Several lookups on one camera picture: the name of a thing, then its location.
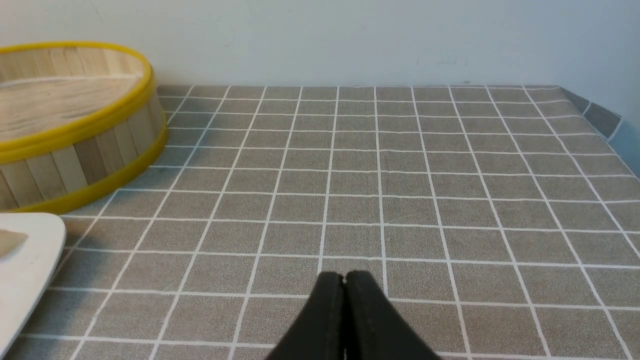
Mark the white square plate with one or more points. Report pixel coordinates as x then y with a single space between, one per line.
31 247

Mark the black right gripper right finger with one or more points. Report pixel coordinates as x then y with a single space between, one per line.
374 330

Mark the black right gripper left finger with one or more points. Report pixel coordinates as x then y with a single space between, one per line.
316 332

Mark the bamboo steamer basket yellow rim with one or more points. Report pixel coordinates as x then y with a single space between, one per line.
79 120

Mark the grey checked tablecloth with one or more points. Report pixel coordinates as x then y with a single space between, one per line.
496 219

